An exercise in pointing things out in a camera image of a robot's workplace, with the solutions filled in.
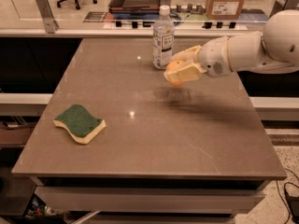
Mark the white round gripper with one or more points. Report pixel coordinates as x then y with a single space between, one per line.
213 57

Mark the orange fruit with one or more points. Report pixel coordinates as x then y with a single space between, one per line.
172 65

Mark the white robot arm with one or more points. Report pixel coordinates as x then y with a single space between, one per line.
274 50

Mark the green and yellow sponge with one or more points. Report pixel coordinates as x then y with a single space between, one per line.
80 124

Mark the clear plastic water bottle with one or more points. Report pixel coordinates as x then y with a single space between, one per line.
163 38

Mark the cardboard box with label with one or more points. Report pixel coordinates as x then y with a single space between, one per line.
223 9

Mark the grey metal bracket right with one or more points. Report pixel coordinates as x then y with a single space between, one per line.
281 5

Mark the grey metal bracket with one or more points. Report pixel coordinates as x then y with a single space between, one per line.
50 24
281 5

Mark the grey metal bracket left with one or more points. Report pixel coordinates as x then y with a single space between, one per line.
50 24

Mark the black power adapter with cable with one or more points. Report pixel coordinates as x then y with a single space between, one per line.
288 192

